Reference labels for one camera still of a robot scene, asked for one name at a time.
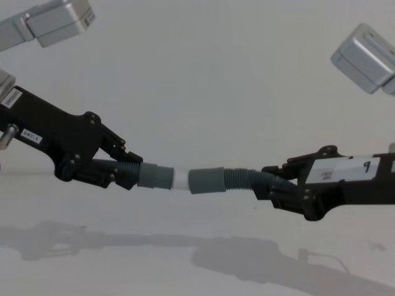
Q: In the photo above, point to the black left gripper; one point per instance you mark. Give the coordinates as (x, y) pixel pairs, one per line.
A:
(46, 123)

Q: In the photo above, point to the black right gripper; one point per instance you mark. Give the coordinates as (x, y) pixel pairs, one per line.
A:
(355, 191)

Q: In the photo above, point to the white tube connector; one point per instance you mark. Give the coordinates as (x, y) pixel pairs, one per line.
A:
(181, 180)

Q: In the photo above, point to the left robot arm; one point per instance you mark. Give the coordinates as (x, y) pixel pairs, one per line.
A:
(58, 21)

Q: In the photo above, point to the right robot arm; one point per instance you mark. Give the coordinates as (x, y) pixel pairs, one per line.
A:
(364, 58)

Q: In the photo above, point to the white table cloth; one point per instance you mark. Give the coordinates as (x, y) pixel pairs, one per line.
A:
(154, 271)

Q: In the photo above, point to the white curtain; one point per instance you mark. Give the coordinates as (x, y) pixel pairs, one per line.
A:
(200, 77)

